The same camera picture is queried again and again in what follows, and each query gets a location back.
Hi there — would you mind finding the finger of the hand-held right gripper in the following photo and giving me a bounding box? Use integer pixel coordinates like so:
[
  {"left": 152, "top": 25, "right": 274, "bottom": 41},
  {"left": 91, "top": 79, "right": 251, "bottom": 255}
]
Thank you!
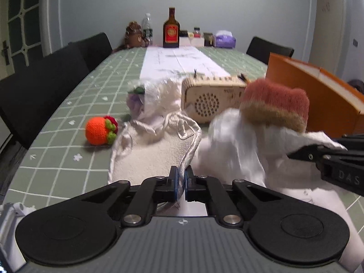
[
  {"left": 340, "top": 134, "right": 364, "bottom": 150},
  {"left": 287, "top": 144, "right": 342, "bottom": 164}
]

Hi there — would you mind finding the cream towel with satin edge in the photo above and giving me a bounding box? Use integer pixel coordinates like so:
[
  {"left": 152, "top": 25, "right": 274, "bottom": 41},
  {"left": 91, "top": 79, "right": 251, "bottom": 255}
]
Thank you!
[{"left": 107, "top": 111, "right": 202, "bottom": 212}]

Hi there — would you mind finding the pink and tan sponge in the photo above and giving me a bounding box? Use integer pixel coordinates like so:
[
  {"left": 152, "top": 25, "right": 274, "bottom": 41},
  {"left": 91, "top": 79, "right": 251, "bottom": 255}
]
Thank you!
[{"left": 240, "top": 79, "right": 310, "bottom": 133}]

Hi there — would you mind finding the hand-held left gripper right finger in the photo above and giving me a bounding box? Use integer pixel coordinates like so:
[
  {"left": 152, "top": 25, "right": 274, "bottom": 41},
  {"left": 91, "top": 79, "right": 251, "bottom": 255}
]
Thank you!
[{"left": 184, "top": 167, "right": 285, "bottom": 228}]

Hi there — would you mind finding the white box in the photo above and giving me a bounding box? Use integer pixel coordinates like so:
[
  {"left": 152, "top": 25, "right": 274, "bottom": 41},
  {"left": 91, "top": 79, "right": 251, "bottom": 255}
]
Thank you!
[{"left": 179, "top": 36, "right": 205, "bottom": 47}]

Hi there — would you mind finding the orange box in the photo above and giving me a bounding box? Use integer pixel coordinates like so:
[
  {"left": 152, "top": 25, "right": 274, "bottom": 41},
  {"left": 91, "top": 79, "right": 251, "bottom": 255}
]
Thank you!
[{"left": 266, "top": 53, "right": 364, "bottom": 138}]

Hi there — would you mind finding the purple tissue pack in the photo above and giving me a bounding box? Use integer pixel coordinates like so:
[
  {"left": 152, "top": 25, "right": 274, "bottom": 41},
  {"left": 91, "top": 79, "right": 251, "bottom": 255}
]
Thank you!
[{"left": 215, "top": 30, "right": 237, "bottom": 48}]

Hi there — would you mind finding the wooden radio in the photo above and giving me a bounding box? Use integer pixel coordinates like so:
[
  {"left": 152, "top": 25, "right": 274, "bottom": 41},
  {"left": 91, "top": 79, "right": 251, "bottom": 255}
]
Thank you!
[{"left": 181, "top": 70, "right": 248, "bottom": 124}]

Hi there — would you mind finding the green checked tablecloth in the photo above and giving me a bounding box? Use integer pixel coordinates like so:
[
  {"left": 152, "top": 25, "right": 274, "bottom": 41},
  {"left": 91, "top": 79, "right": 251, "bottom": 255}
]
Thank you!
[{"left": 4, "top": 45, "right": 364, "bottom": 273}]

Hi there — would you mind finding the wrapped purple crochet flower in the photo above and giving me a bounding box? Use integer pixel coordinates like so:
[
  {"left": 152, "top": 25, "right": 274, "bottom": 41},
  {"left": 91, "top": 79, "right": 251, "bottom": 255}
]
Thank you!
[{"left": 125, "top": 78, "right": 185, "bottom": 121}]

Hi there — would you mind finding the clear water bottle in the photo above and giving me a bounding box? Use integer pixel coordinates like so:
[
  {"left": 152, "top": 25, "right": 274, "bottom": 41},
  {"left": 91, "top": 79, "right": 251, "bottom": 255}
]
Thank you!
[{"left": 141, "top": 13, "right": 154, "bottom": 46}]

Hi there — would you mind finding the white door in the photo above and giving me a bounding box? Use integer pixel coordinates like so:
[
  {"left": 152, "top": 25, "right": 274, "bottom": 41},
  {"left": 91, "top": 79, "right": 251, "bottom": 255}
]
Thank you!
[{"left": 316, "top": 0, "right": 356, "bottom": 77}]

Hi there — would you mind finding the dark jacket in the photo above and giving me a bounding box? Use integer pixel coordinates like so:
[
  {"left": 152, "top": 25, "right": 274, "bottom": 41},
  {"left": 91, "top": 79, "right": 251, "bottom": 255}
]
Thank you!
[{"left": 347, "top": 79, "right": 364, "bottom": 94}]

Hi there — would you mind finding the glass pane door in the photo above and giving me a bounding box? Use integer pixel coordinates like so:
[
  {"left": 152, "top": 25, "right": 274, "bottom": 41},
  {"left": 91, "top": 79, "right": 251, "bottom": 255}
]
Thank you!
[{"left": 0, "top": 0, "right": 46, "bottom": 80}]

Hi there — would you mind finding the white cloth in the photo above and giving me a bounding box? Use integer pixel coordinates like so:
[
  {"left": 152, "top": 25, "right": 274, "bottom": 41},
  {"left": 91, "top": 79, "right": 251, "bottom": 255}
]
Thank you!
[{"left": 196, "top": 108, "right": 349, "bottom": 191}]

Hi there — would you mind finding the orange crochet fruit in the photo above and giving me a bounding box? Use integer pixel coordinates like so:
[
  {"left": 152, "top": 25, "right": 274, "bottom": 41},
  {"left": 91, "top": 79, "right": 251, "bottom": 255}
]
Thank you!
[{"left": 85, "top": 116, "right": 118, "bottom": 145}]

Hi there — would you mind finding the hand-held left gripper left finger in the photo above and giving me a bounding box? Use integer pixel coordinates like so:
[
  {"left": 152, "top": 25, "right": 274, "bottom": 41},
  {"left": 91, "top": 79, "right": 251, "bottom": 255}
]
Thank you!
[{"left": 81, "top": 165, "right": 180, "bottom": 228}]

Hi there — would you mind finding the brown bear bottle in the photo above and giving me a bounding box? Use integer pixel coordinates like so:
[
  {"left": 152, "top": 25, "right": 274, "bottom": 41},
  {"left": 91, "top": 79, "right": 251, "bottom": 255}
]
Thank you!
[{"left": 112, "top": 21, "right": 150, "bottom": 53}]

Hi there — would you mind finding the brown liquor bottle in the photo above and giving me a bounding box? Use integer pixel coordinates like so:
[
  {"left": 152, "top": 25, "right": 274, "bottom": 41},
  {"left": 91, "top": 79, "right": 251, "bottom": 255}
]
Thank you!
[{"left": 163, "top": 7, "right": 182, "bottom": 48}]

